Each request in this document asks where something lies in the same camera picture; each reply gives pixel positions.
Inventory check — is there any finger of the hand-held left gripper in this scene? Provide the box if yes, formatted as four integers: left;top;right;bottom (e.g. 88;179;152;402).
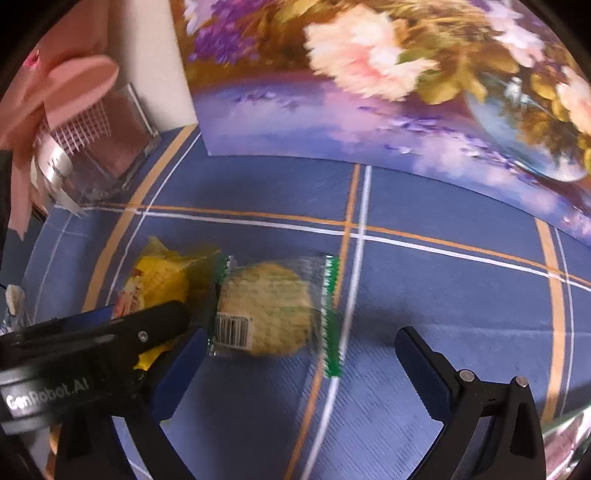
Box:
54;305;117;330
112;300;191;357

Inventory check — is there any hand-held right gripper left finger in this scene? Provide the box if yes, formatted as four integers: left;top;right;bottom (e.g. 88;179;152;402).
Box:
54;324;209;480

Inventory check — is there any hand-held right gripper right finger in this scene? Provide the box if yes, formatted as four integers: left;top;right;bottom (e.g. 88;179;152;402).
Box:
394;324;549;480

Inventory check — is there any yellow snack packet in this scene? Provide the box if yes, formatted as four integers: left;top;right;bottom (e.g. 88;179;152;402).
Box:
115;236;223;371

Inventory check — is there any clear round biscuit packet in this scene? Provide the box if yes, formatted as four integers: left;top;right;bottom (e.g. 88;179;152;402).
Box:
206;254;344;381

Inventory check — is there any white tray with green rim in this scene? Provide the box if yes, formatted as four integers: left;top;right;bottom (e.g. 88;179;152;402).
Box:
539;406;591;480

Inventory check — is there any blue plaid tablecloth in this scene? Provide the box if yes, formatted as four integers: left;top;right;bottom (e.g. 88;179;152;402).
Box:
21;124;591;480

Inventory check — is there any clear glass vase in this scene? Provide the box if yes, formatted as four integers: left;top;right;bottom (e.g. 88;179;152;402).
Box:
44;83;163;209

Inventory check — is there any pink flower bouquet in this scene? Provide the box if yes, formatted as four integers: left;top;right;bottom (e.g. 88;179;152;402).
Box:
0;28;122;241

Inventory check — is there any flower painting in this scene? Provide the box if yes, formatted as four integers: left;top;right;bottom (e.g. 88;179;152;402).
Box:
168;0;591;260

